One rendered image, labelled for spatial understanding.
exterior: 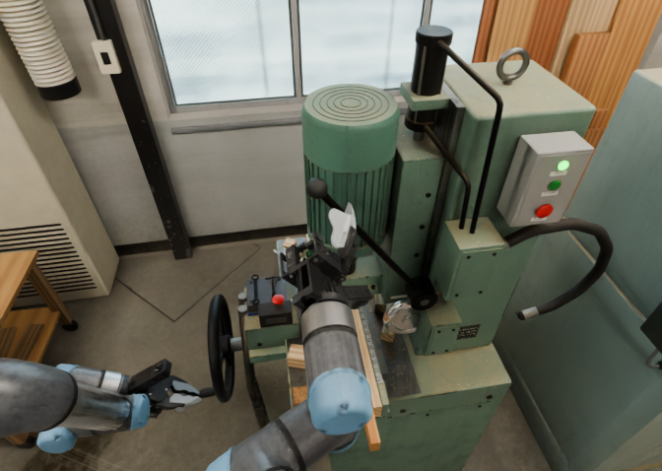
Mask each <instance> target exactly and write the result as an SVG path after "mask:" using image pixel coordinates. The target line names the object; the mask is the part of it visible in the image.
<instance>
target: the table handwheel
mask: <svg viewBox="0 0 662 471"><path fill-rule="evenodd" d="M207 337H208V357H209V367H210V374H211V379H212V384H213V388H214V391H215V394H216V397H217V398H218V400H219V401H220V402H222V403H226V402H228V401H229V400H230V399H231V398H232V392H233V384H234V352H236V351H242V344H241V337H238V338H233V336H232V321H231V315H230V310H229V306H228V303H227V300H226V299H225V297H224V296H223V295H221V294H215V295H214V296H213V297H212V299H211V301H210V306H209V312H208V328H207ZM224 358H225V382H224V379H223V373H222V367H223V360H224Z"/></svg>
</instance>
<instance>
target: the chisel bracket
mask: <svg viewBox="0 0 662 471"><path fill-rule="evenodd" d="M346 279H347V280H345V281H344V282H342V286H365V285H368V284H376V287H377V294H380V291H381V282H382V273H381V270H380V267H379V264H378V261H377V258H376V255H373V256H365V257H358V259H357V261H356V270H355V272H354V273H353V274H351V275H347V276H346Z"/></svg>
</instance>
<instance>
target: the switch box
mask: <svg viewBox="0 0 662 471"><path fill-rule="evenodd" d="M593 151H594V148H593V147H592V146H591V145H590V144H588V143H587V142H586V141H585V140H584V139H583V138H581V137H580V136H579V135H578V134H577V133H576V132H574V131H566V132H555V133H543V134H532V135H522V136H520V139H519V141H518V144H517V147H516V150H515V153H514V156H513V159H512V162H511V165H510V168H509V171H508V174H507V177H506V180H505V183H504V186H503V189H502V192H501V195H500V197H499V200H498V203H497V206H496V207H497V209H498V210H499V212H500V213H501V214H502V216H503V217H504V219H505V220H506V222H507V223H508V224H509V226H510V227H520V226H529V225H538V224H547V223H555V222H559V221H560V220H561V218H562V216H563V213H564V211H565V208H566V206H567V204H568V202H569V200H570V198H571V196H572V194H573V192H574V190H575V188H576V186H577V183H578V181H579V180H580V178H581V176H582V174H583V172H584V170H585V168H586V166H587V164H588V162H589V160H590V157H591V155H592V153H593ZM562 160H568V161H569V165H568V167H567V168H566V169H564V170H567V173H566V175H556V176H550V174H551V172H553V171H562V170H558V169H557V164H558V162H560V161H562ZM556 178H558V179H560V180H561V182H562V184H561V186H560V187H559V188H558V189H557V190H554V191H558V194H557V195H549V196H541V195H542V193H543V192H549V191H550V190H548V188H547V185H548V183H549V182H550V181H551V180H553V179H556ZM545 204H551V205H552V206H553V208H554V210H553V212H552V214H551V215H550V216H548V217H547V219H546V220H542V221H533V222H530V221H531V219H532V218H537V216H536V211H537V209H538V208H539V207H541V206H542V205H545Z"/></svg>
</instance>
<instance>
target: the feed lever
mask: <svg viewBox="0 0 662 471"><path fill-rule="evenodd" d="M327 191H328V186H327V183H326V182H325V181H324V180H323V179H322V178H318V177H316V178H313V179H311V180H310V181H309V182H308V184H307V186H306V192H307V194H308V195H309V197H311V198H313V199H322V200H323V201H324V202H325V203H326V204H327V205H328V206H329V207H330V208H331V209H333V208H334V209H337V210H339V211H341V212H345V210H344V209H343V208H342V207H341V206H340V205H339V204H338V203H337V202H336V201H335V200H334V199H333V198H332V197H331V196H330V195H329V194H328V193H327ZM356 230H357V235H358V236H359V237H360V238H361V239H362V240H363V241H364V242H365V243H366V244H367V245H368V246H369V247H370V248H371V249H372V250H373V251H374V252H375V253H376V254H377V255H378V256H379V257H380V258H381V259H382V260H383V261H384V262H385V263H386V264H387V265H388V266H389V267H390V268H391V269H392V270H393V271H394V272H395V273H396V274H397V275H398V276H399V277H400V278H401V279H402V280H403V281H404V282H405V283H406V286H405V291H406V294H407V297H408V300H409V302H410V305H411V307H412V308H413V309H416V310H425V309H429V308H431V307H432V306H434V305H435V304H436V303H442V304H446V303H447V301H446V300H445V299H444V297H441V296H438V295H437V294H436V292H435V289H434V287H433V285H432V283H431V280H430V279H429V278H428V277H423V276H420V277H416V278H413V279H411V278H410V277H409V276H408V275H407V274H406V273H405V272H404V271H403V270H402V269H401V268H400V267H399V266H398V265H397V264H396V263H395V262H394V261H393V259H392V258H391V257H390V256H389V255H388V254H387V253H386V252H385V251H384V250H383V249H382V248H381V247H380V246H379V245H378V244H377V243H376V242H375V241H374V240H373V239H372V238H371V237H370V236H369V235H368V234H367V233H366V232H365V231H364V230H363V229H362V228H361V227H360V226H359V225H358V224H357V223H356Z"/></svg>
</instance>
